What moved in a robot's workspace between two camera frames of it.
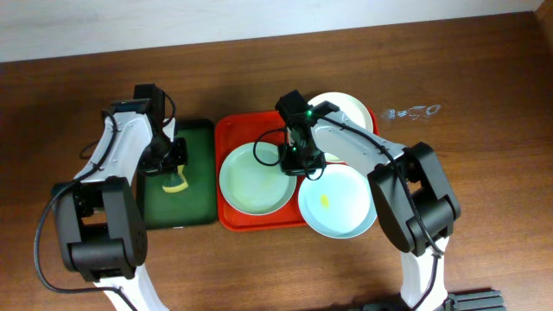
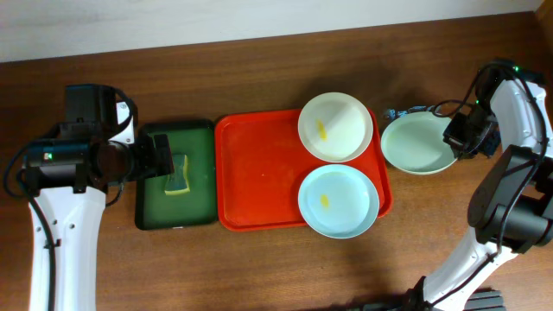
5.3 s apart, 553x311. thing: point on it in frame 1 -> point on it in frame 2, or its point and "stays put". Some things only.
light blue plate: [339, 205] stays put
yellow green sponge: [175, 181] stays put
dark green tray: [194, 206] stays put
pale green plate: [252, 180] -> [414, 142]
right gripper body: [301, 167] -> [456, 135]
